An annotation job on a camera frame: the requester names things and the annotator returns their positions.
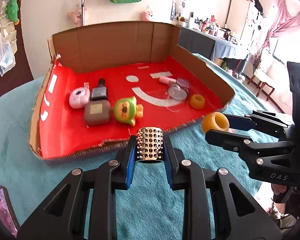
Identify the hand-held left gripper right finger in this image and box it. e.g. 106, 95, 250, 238
162, 136, 283, 240

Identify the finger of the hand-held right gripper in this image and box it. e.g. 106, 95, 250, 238
205, 129, 294, 170
224, 110, 295, 137

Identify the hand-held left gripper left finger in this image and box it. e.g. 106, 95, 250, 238
16, 135, 137, 240

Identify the amber ring-shaped holder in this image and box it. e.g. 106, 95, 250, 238
201, 112, 230, 133
189, 94, 205, 110

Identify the gold studded cylinder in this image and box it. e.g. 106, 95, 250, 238
135, 127, 165, 164

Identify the green bear toy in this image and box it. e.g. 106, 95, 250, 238
113, 96, 144, 128

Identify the brown square case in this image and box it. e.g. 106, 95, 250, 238
84, 100, 111, 125

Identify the clear glass cup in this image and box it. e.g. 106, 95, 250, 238
164, 85, 189, 112

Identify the cardboard box with red lining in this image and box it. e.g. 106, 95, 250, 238
28, 21, 236, 167

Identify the black nail polish bottle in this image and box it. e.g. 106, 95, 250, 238
90, 79, 108, 102

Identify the purple pink-capped nail polish bottle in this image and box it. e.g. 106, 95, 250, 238
159, 76, 191, 93

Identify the person's right hand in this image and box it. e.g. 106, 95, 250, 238
271, 184, 294, 203

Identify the wooden chair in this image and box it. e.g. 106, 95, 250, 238
247, 65, 277, 102

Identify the side table with dark cloth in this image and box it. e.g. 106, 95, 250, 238
177, 26, 250, 63

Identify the white cabinet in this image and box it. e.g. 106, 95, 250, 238
224, 0, 265, 48

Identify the row of cosmetic bottles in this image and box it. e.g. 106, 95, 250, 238
175, 11, 240, 45

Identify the pink curtain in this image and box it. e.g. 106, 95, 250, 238
255, 0, 300, 63

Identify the black smartphone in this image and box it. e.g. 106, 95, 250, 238
0, 186, 21, 238

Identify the pink plush toy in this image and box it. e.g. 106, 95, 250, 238
67, 7, 88, 27
141, 10, 155, 22

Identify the dark brown door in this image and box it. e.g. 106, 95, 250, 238
0, 0, 35, 103

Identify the grey stick with orange cap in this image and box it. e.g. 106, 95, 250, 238
81, 0, 87, 27

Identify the clear plastic bag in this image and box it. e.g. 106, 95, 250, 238
0, 36, 17, 77

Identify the beige hanging organiser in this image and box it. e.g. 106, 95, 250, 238
0, 0, 18, 55

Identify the green plush frog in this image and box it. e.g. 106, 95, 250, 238
4, 0, 20, 25

